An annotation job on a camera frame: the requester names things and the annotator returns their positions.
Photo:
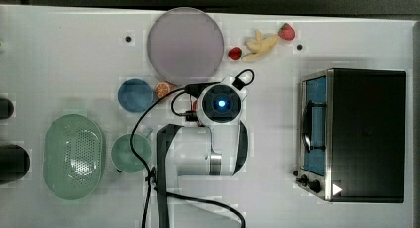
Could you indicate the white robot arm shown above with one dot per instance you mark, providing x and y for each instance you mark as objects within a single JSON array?
[{"x": 216, "y": 145}]

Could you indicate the green oval strainer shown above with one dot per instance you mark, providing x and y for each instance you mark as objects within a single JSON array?
[{"x": 74, "y": 156}]

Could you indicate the orange slice toy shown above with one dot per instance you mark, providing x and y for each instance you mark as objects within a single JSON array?
[{"x": 162, "y": 89}]

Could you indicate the small red strawberry toy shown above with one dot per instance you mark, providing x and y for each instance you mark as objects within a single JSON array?
[{"x": 235, "y": 53}]

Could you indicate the grey round plate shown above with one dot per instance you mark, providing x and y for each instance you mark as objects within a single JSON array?
[{"x": 185, "y": 46}]

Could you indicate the blue bowl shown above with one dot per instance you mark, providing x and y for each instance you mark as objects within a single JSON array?
[{"x": 135, "y": 96}]

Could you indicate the peeled banana toy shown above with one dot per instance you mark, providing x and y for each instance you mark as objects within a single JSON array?
[{"x": 259, "y": 45}]

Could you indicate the green metal cup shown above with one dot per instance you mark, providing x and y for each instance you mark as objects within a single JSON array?
[{"x": 124, "y": 159}]

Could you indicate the large pink strawberry toy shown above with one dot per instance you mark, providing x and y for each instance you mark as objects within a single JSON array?
[{"x": 286, "y": 32}]

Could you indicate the black toaster oven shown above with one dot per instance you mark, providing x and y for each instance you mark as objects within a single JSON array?
[{"x": 352, "y": 135}]

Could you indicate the black utensil holder cylinder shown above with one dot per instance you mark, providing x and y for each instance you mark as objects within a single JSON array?
[{"x": 14, "y": 163}]

